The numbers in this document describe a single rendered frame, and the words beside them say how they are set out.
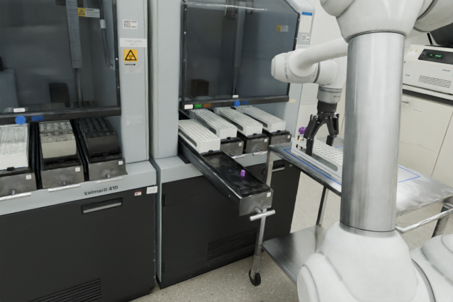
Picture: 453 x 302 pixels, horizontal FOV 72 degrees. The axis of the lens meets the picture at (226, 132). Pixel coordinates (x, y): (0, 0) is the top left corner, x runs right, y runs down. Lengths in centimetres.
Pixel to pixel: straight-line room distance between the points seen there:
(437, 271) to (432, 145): 254
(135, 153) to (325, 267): 96
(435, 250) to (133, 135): 107
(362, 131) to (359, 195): 12
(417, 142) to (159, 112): 252
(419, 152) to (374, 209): 268
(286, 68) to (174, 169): 63
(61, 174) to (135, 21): 62
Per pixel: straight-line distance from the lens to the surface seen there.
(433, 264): 76
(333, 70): 121
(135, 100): 131
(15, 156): 127
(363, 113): 63
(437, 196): 133
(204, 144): 129
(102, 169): 128
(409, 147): 334
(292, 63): 113
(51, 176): 127
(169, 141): 141
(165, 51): 131
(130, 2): 126
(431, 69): 321
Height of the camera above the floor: 135
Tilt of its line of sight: 20 degrees down
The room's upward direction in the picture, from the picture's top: 5 degrees clockwise
